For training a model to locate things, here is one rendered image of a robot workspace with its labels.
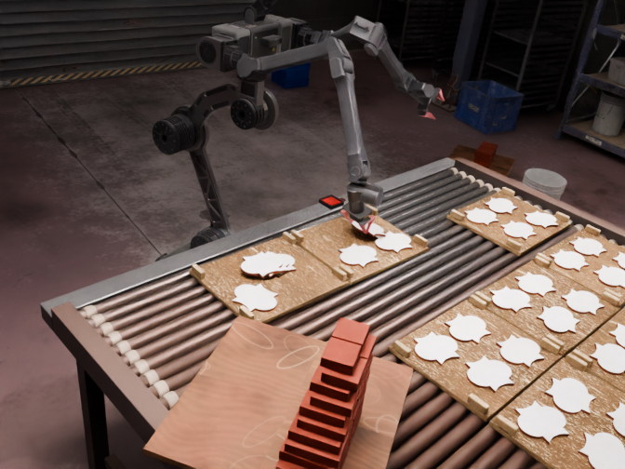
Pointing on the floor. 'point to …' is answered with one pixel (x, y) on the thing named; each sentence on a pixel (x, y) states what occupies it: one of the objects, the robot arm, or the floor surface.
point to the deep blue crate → (488, 106)
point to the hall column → (463, 52)
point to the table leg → (93, 420)
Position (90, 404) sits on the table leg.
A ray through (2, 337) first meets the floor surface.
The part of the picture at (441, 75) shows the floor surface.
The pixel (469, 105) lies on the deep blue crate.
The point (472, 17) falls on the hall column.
